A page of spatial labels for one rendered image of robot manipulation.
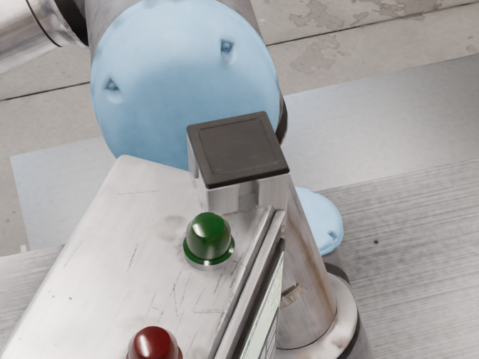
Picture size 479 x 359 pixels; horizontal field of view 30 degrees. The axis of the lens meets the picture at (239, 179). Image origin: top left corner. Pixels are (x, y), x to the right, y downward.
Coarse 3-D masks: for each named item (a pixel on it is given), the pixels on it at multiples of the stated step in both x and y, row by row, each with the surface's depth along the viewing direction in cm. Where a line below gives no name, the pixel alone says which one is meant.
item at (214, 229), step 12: (204, 216) 44; (216, 216) 44; (192, 228) 43; (204, 228) 43; (216, 228) 43; (228, 228) 44; (192, 240) 43; (204, 240) 43; (216, 240) 43; (228, 240) 44; (192, 252) 44; (204, 252) 43; (216, 252) 44; (228, 252) 44; (192, 264) 44; (204, 264) 44; (216, 264) 44
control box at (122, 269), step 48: (144, 192) 48; (192, 192) 48; (96, 240) 45; (144, 240) 45; (240, 240) 46; (48, 288) 43; (96, 288) 43; (144, 288) 43; (192, 288) 43; (240, 288) 44; (48, 336) 42; (96, 336) 42; (192, 336) 42
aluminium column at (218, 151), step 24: (216, 120) 48; (240, 120) 48; (264, 120) 48; (192, 144) 47; (216, 144) 47; (240, 144) 47; (264, 144) 47; (192, 168) 48; (216, 168) 46; (240, 168) 46; (264, 168) 45; (288, 168) 46; (216, 192) 45; (240, 192) 47; (264, 192) 46; (288, 192) 47
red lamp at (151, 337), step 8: (144, 328) 39; (152, 328) 39; (160, 328) 39; (136, 336) 39; (144, 336) 39; (152, 336) 39; (160, 336) 39; (168, 336) 39; (128, 344) 39; (136, 344) 39; (144, 344) 39; (152, 344) 39; (160, 344) 39; (168, 344) 39; (176, 344) 39; (128, 352) 39; (136, 352) 39; (144, 352) 39; (152, 352) 39; (160, 352) 39; (168, 352) 39; (176, 352) 39
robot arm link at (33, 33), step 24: (0, 0) 67; (24, 0) 67; (48, 0) 66; (72, 0) 66; (0, 24) 67; (24, 24) 67; (48, 24) 68; (72, 24) 67; (0, 48) 68; (24, 48) 69; (48, 48) 70; (0, 72) 71
